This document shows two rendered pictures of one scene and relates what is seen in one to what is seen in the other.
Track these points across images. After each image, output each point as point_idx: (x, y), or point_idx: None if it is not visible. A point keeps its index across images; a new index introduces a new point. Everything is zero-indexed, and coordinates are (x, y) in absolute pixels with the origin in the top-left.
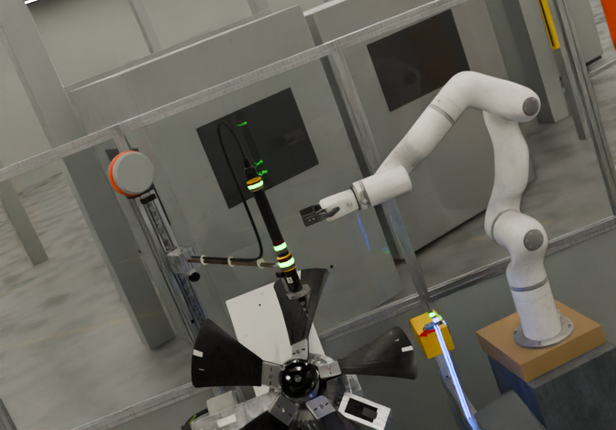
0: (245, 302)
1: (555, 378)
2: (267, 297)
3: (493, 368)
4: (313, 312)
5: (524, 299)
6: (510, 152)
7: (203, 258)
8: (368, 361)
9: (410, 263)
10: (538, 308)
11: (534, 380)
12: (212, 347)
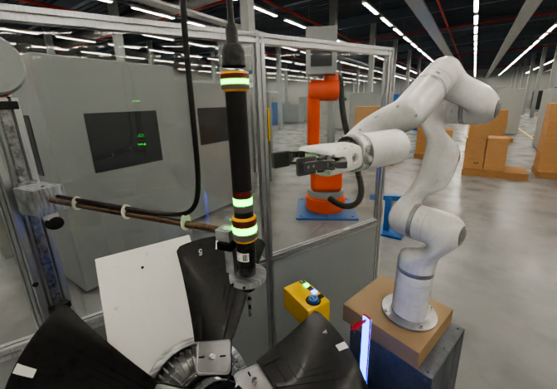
0: (123, 262)
1: (441, 364)
2: (152, 259)
3: (354, 337)
4: (243, 298)
5: (419, 286)
6: (453, 150)
7: (78, 200)
8: (307, 371)
9: (266, 233)
10: (427, 295)
11: (423, 367)
12: (60, 361)
